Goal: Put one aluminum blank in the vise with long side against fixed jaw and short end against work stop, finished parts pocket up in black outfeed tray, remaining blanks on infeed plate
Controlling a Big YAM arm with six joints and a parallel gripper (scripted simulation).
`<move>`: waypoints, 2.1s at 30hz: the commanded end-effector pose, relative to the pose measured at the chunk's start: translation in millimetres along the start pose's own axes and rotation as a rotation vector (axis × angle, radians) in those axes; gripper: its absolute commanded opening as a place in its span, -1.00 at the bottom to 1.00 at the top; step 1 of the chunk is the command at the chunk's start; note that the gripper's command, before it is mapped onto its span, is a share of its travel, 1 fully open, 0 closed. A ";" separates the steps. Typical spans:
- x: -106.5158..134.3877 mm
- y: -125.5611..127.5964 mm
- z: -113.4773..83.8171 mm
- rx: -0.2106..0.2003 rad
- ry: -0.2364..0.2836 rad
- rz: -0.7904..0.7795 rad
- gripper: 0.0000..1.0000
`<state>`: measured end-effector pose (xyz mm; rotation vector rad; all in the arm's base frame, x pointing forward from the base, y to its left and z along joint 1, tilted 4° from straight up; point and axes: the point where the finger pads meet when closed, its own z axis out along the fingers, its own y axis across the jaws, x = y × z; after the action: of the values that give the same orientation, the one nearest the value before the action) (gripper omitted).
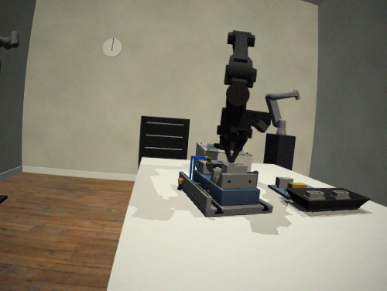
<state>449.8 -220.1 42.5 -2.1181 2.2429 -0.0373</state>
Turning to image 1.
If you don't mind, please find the yellow rectangular block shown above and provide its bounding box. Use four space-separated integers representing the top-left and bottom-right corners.
287 183 307 188

